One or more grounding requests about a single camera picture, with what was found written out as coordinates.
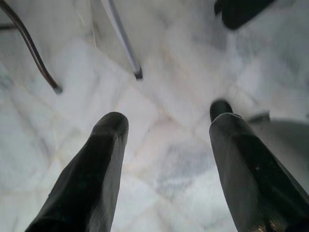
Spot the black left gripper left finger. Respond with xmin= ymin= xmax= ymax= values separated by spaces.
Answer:
xmin=25 ymin=111 xmax=130 ymax=232

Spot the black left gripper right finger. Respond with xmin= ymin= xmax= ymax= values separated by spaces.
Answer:
xmin=209 ymin=113 xmax=309 ymax=232

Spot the black shirt green print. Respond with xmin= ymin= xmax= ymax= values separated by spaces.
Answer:
xmin=214 ymin=0 xmax=277 ymax=31

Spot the silver metal clothes rack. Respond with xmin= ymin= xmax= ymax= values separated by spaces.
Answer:
xmin=90 ymin=0 xmax=143 ymax=80

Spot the black robot left foot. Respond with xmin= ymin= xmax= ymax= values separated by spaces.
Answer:
xmin=209 ymin=100 xmax=234 ymax=123

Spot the marble pattern folding table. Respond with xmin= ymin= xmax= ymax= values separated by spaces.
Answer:
xmin=0 ymin=0 xmax=64 ymax=95

